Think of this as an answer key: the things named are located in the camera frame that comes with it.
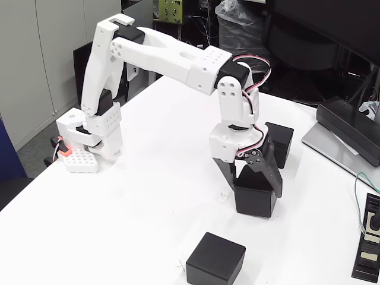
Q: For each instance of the yellow-green perforated board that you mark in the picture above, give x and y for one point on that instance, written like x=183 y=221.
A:
x=170 y=12

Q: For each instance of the blue partition panel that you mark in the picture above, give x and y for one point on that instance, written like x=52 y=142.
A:
x=9 y=154

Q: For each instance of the crumpled white plastic wrap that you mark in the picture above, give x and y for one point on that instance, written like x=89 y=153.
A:
x=369 y=108

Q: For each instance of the orange table clamp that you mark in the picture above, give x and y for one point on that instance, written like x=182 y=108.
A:
x=63 y=151

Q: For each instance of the clear plastic trash bag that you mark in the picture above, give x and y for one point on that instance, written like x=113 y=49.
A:
x=240 y=35

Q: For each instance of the black box device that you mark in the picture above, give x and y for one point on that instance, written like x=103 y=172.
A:
x=341 y=124

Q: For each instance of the silver metal post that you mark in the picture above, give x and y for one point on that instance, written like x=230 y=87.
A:
x=152 y=77

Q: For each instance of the black power plug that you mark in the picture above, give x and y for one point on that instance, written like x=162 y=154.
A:
x=376 y=221

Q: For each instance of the black power strip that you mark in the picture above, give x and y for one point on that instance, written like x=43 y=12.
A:
x=366 y=261

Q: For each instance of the black cube block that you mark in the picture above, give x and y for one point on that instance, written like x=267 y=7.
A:
x=215 y=261
x=283 y=142
x=255 y=199

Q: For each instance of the silver monitor stand base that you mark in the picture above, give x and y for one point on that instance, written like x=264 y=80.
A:
x=323 y=148

